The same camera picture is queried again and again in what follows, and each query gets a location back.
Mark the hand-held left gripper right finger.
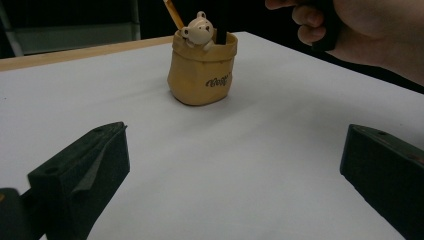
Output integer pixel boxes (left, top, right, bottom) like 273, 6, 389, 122
339, 123, 424, 240

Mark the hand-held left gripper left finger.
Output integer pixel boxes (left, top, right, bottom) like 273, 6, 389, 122
27, 121, 131, 240

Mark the black brush pen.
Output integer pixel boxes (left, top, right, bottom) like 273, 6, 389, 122
213, 18, 229, 46

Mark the tan bear pen holder cup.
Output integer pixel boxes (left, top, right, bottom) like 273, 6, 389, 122
166, 10, 239, 107

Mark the orange-tipped pencil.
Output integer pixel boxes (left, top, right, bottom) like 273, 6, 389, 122
162, 0, 186, 31

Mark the white table board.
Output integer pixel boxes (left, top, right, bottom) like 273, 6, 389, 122
0, 31, 424, 240

